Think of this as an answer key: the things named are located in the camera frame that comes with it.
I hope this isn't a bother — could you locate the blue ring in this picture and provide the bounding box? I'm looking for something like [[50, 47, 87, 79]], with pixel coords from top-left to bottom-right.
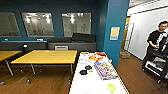
[[78, 58, 89, 65]]

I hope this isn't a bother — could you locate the long wooden table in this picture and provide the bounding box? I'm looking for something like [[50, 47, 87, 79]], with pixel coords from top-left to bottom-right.
[[10, 49, 78, 84], [0, 50, 23, 84]]

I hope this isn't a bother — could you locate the small yellow wall sign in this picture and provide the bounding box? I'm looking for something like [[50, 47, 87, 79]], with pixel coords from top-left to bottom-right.
[[110, 26, 121, 41]]

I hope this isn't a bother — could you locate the dark grey sofa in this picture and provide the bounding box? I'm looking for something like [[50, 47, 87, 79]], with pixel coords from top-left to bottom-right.
[[47, 37, 98, 52]]

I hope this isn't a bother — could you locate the red orange game box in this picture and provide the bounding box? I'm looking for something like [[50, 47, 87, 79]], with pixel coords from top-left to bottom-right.
[[88, 52, 108, 64]]

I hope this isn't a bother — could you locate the brown cardboard box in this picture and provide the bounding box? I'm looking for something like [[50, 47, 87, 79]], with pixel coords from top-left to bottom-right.
[[119, 50, 131, 60]]

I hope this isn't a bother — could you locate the black sofa cushion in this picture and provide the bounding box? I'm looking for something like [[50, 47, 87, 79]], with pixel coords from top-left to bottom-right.
[[71, 32, 96, 43]]

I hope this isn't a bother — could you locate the person in black shirt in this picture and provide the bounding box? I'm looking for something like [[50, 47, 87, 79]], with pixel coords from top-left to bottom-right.
[[146, 20, 168, 61]]

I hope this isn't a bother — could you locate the interior glass window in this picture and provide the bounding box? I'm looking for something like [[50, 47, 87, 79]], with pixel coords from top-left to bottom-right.
[[61, 12, 92, 38], [0, 12, 21, 38], [21, 12, 55, 38]]

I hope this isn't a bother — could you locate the white sofa label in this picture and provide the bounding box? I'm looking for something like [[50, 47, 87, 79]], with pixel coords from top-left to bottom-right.
[[54, 45, 69, 51]]

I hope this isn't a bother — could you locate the green bowl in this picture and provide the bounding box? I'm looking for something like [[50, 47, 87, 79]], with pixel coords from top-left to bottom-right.
[[107, 83, 117, 94]]

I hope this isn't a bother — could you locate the white bowl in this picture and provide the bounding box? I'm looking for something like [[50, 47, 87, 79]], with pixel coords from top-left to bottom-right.
[[81, 85, 93, 94]]

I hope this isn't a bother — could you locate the yellow air hockey table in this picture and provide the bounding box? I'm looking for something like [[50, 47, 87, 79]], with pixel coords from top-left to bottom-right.
[[68, 50, 130, 94]]

